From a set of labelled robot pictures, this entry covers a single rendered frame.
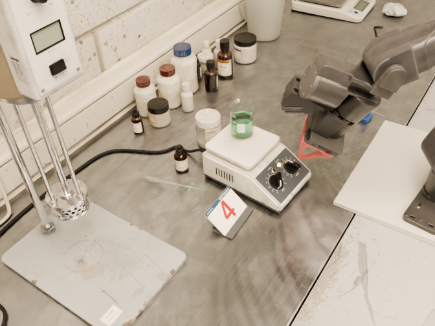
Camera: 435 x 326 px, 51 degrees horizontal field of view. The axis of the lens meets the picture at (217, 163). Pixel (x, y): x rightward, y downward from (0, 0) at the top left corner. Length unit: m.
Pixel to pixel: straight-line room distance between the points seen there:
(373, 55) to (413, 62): 0.06
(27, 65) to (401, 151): 0.82
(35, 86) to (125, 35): 0.68
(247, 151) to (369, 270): 0.33
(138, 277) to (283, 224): 0.30
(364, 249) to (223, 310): 0.29
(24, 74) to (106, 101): 0.62
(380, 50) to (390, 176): 0.37
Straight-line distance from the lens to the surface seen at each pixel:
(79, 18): 1.13
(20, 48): 0.56
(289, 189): 0.95
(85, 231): 0.95
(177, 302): 0.83
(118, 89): 1.20
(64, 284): 0.89
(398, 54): 0.74
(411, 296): 0.88
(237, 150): 0.95
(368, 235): 0.94
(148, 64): 1.26
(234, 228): 0.92
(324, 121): 0.80
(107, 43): 1.20
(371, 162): 1.08
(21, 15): 0.55
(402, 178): 1.05
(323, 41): 1.55
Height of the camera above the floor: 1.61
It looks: 42 degrees down
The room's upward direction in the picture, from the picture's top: 3 degrees counter-clockwise
